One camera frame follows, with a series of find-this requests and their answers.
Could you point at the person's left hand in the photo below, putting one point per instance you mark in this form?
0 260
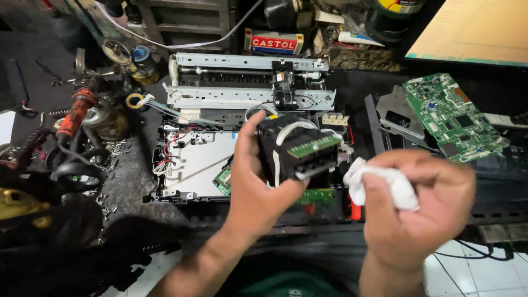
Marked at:
247 194

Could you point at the person's right hand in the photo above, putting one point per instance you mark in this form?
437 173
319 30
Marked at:
416 231

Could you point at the white tissue wad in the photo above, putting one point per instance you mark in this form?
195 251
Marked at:
396 185

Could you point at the black print head carriage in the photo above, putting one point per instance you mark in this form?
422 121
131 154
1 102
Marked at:
297 159

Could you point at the disassembled printer chassis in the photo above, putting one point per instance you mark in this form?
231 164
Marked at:
206 165

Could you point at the orange plastic piece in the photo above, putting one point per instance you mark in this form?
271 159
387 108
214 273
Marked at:
354 211

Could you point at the black printer casing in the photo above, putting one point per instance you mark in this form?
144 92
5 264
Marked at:
495 194

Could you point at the green shirt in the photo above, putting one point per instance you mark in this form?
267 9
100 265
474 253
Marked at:
288 286

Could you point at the large green circuit board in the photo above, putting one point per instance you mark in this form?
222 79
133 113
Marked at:
451 115

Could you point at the pile of small screws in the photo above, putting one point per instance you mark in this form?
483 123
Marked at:
113 150

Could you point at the red and white box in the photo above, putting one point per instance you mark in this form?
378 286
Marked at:
274 42

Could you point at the round brass tin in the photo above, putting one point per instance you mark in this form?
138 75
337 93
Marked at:
109 121

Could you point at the jar with blue lid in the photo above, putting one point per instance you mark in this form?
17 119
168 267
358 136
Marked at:
145 68

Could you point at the black round coil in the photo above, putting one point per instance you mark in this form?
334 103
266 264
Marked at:
78 177

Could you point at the white tube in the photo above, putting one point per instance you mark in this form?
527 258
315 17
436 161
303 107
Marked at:
359 38

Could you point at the brown cardboard sheet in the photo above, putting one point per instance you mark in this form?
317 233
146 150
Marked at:
474 33

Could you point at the green can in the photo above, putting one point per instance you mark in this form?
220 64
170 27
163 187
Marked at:
392 14

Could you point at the yellow object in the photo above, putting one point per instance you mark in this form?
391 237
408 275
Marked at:
20 206

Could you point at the grey metal bracket plate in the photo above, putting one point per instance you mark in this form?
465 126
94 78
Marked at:
396 111

